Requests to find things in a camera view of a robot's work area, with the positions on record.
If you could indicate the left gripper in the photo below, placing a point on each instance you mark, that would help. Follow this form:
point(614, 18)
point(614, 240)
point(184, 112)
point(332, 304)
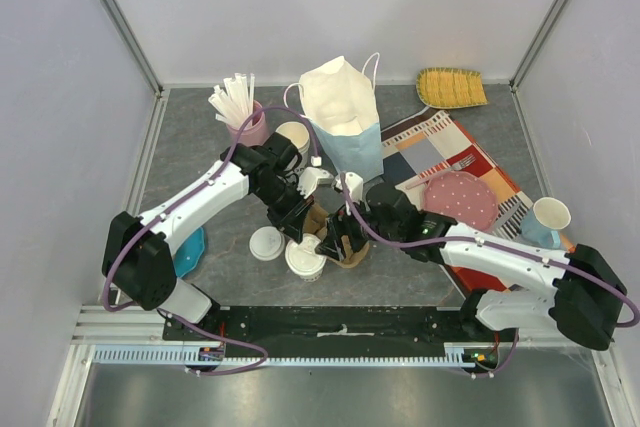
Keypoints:
point(294, 218)

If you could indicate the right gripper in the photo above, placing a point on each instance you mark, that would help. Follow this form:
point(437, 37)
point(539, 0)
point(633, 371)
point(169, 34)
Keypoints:
point(345, 232)

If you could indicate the brown cardboard cup carrier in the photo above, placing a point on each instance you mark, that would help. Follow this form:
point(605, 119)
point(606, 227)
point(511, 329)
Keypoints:
point(317, 218)

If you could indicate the blue white paper bag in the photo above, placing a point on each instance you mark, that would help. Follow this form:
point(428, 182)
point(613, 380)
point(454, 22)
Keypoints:
point(339, 101)

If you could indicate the white paper coffee cup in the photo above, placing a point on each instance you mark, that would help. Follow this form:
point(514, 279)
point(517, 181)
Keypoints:
point(309, 274)

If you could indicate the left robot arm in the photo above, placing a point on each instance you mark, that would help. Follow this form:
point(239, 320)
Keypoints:
point(139, 252)

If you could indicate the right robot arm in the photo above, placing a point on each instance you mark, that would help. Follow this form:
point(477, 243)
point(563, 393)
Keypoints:
point(575, 292)

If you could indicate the white plastic cup lid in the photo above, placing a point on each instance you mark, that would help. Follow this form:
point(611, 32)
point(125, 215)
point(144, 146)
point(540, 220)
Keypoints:
point(267, 243)

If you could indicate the stack of paper cups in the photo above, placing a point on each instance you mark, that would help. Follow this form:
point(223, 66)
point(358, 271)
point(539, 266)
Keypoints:
point(298, 134)

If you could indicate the pink straw holder cup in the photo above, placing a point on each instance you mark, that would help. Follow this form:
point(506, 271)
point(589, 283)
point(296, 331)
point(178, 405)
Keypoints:
point(256, 133)

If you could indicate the blue dotted plate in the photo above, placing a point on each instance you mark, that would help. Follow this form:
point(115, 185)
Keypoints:
point(188, 255)

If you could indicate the colourful patchwork placemat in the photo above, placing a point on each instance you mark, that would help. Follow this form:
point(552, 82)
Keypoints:
point(428, 142)

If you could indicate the pink dotted plate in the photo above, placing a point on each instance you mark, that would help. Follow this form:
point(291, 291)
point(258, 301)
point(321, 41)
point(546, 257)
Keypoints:
point(463, 197)

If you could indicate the bundle of wrapped straws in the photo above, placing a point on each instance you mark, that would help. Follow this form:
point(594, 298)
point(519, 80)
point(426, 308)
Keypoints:
point(234, 101)

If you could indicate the yellow woven basket tray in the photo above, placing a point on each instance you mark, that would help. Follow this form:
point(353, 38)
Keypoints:
point(450, 88)

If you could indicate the light blue mug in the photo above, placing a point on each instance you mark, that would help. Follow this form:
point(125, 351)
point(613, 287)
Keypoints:
point(544, 222)

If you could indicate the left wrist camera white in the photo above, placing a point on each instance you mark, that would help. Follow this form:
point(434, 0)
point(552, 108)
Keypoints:
point(311, 178)

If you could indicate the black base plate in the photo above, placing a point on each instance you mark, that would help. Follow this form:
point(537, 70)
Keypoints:
point(350, 331)

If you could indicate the pink handled fork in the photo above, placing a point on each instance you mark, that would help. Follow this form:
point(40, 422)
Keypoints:
point(456, 166)

